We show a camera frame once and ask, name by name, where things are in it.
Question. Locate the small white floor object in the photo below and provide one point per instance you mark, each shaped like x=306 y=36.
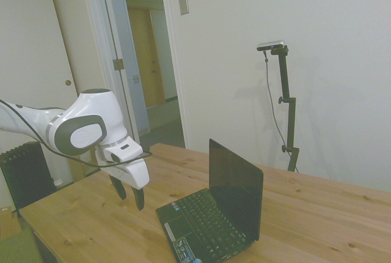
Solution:
x=58 y=182

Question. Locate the beige wall switch plate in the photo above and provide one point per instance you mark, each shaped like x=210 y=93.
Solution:
x=183 y=4

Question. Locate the brown cardboard box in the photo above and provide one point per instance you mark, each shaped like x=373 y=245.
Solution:
x=7 y=223

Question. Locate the brass door hinge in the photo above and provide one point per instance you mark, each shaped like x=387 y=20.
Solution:
x=118 y=64

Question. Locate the wooden hallway door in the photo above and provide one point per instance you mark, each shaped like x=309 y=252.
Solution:
x=146 y=61

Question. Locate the black radiator heater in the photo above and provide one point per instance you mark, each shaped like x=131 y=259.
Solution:
x=27 y=177

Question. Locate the white closet door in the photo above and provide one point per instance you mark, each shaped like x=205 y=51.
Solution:
x=30 y=30

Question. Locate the open white room door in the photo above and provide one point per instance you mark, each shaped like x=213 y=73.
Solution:
x=128 y=46

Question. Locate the black netbook laptop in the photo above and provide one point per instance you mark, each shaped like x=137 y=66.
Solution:
x=214 y=220

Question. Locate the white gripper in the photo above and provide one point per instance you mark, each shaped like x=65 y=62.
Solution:
x=137 y=174

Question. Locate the silver camera on stand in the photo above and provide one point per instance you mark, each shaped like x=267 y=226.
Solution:
x=272 y=45

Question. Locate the black camera stand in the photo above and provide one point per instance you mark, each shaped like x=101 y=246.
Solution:
x=288 y=107

